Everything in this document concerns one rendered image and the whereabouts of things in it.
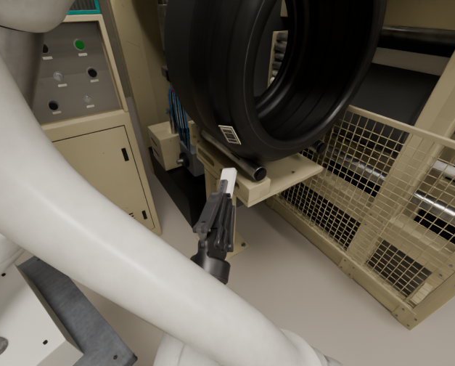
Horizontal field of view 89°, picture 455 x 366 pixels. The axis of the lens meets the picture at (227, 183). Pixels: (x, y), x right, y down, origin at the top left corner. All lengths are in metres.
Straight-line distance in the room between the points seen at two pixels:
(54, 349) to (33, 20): 0.59
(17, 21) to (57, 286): 0.72
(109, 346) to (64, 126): 0.86
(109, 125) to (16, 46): 0.89
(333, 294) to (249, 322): 1.37
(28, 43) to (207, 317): 0.34
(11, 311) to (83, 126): 0.74
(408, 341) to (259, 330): 1.44
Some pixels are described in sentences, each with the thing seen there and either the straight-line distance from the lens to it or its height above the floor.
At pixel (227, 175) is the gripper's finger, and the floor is 1.02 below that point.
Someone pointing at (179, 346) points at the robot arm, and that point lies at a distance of 0.40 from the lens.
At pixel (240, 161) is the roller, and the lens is 0.74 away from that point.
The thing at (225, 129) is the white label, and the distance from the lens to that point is 0.56.
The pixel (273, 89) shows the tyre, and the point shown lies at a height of 1.03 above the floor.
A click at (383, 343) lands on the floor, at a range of 1.58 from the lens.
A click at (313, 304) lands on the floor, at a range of 1.52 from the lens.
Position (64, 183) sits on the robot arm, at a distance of 0.20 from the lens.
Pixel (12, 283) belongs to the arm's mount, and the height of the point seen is 0.75.
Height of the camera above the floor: 1.32
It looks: 39 degrees down
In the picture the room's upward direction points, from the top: straight up
